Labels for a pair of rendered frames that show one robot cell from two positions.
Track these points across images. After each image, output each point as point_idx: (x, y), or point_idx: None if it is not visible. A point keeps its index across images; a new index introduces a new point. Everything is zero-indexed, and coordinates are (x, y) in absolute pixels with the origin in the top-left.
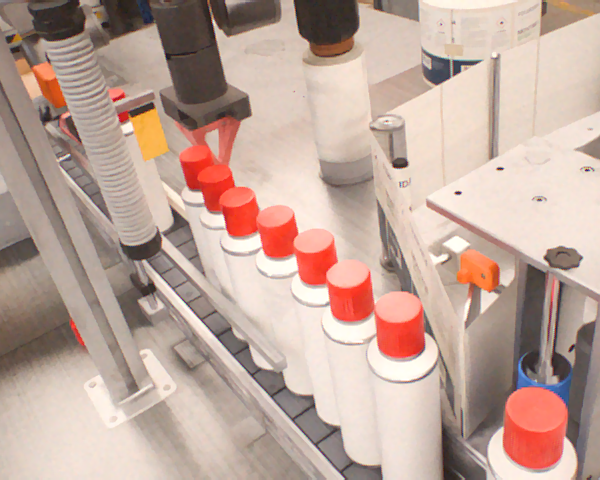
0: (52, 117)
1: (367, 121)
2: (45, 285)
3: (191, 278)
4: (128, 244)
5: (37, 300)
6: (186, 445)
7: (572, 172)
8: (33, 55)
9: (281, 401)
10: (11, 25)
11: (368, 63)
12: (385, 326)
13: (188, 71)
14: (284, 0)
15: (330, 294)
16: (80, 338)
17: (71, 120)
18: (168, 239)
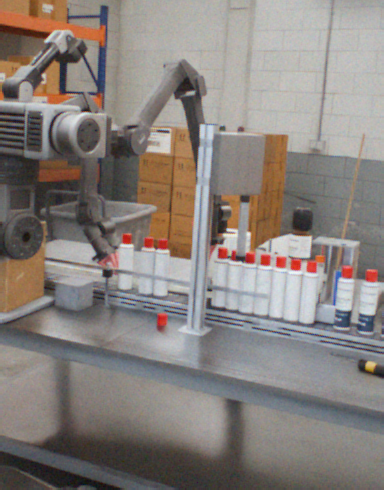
0: (106, 255)
1: None
2: (119, 316)
3: (220, 287)
4: (241, 255)
5: (123, 319)
6: (230, 335)
7: (333, 239)
8: (94, 231)
9: (258, 317)
10: (91, 218)
11: None
12: (312, 263)
13: (213, 227)
14: (80, 246)
15: (294, 263)
16: (162, 321)
17: None
18: (170, 297)
